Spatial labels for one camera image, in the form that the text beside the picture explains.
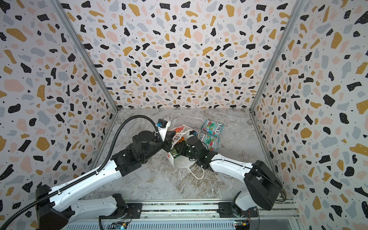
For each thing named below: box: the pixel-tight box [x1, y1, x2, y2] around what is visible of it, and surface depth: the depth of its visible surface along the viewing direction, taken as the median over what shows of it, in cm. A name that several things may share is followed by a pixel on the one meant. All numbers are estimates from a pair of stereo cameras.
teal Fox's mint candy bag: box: [200, 119, 224, 138], surface depth 108 cm
